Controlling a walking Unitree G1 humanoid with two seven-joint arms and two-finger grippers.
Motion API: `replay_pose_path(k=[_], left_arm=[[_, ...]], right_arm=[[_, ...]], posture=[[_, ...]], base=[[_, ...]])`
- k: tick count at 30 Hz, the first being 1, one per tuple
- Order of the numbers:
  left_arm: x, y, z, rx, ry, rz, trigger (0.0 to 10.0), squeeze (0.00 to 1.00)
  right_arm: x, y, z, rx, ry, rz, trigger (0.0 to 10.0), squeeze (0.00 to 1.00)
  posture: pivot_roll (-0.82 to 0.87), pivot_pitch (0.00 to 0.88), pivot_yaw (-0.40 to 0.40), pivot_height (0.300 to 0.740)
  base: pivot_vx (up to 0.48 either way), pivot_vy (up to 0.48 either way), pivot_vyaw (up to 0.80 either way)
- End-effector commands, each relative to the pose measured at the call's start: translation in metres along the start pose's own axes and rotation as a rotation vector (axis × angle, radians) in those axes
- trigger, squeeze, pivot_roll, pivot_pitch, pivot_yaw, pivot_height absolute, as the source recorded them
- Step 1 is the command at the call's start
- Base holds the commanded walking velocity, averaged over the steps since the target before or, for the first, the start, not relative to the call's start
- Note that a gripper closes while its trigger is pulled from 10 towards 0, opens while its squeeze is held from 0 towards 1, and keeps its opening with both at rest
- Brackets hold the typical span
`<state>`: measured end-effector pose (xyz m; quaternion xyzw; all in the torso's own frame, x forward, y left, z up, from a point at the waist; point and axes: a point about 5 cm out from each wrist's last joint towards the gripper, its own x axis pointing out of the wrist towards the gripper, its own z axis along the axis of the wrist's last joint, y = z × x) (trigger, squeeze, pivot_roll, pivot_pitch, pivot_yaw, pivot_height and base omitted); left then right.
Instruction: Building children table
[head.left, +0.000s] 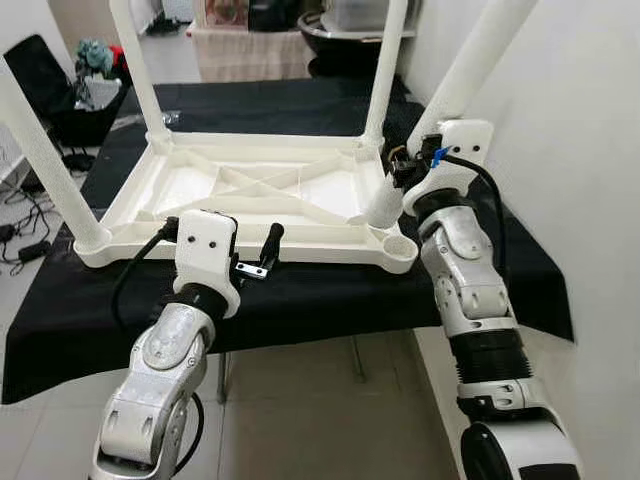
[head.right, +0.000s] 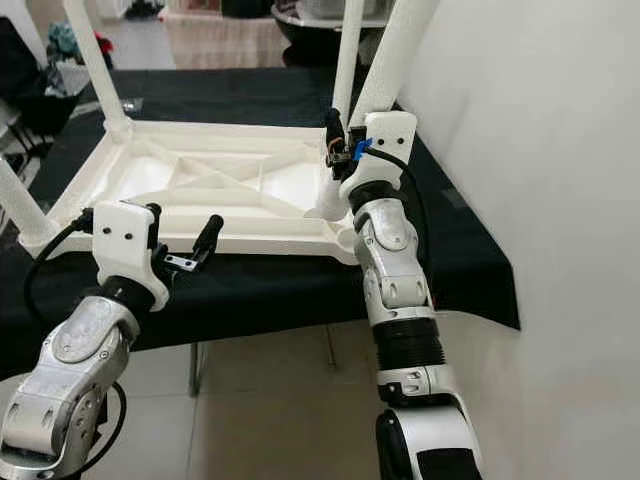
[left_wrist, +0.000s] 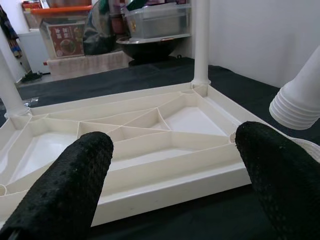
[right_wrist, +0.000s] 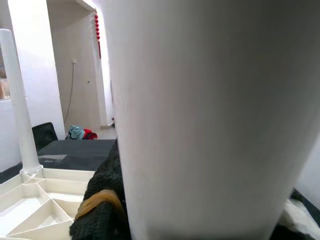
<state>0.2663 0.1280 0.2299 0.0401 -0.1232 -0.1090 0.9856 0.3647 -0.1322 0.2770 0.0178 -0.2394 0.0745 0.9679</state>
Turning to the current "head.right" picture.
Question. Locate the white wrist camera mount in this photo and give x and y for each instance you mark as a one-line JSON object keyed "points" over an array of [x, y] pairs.
{"points": [[390, 140], [128, 250]]}

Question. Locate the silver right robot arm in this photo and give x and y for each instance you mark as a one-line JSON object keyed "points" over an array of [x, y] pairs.
{"points": [[400, 290]]}

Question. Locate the white grey fabric item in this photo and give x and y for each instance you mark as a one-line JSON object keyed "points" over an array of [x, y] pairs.
{"points": [[72, 78]]}

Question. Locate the black tablecloth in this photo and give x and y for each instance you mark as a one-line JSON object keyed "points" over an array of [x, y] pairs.
{"points": [[260, 290]]}

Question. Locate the red brown printed box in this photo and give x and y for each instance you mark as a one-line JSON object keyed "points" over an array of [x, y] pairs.
{"points": [[198, 7]]}

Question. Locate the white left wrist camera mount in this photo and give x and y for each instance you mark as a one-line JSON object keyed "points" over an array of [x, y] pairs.
{"points": [[128, 250]]}

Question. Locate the tan rubber band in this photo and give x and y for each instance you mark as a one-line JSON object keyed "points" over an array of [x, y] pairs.
{"points": [[335, 152]]}

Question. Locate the red clothes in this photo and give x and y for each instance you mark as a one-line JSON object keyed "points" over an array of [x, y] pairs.
{"points": [[103, 44]]}

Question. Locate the teal clothes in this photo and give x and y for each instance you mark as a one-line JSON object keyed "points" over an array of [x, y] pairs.
{"points": [[63, 38]]}

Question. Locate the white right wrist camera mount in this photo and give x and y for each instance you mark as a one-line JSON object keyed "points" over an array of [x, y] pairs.
{"points": [[390, 140]]}

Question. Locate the clear tape strip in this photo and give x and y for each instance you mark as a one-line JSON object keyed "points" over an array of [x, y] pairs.
{"points": [[452, 200], [130, 103]]}

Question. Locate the white plastic children table top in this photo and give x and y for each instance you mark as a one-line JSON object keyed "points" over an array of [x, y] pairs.
{"points": [[200, 180]]}

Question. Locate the black wok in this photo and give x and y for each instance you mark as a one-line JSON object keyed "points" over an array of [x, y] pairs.
{"points": [[305, 30]]}

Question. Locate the black round floor device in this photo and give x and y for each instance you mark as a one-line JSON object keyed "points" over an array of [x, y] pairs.
{"points": [[142, 10]]}

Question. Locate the open black suitcase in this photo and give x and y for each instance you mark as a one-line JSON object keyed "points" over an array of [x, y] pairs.
{"points": [[25, 70]]}

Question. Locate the beige cloth covered furniture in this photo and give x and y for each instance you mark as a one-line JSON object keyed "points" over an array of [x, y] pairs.
{"points": [[220, 40]]}

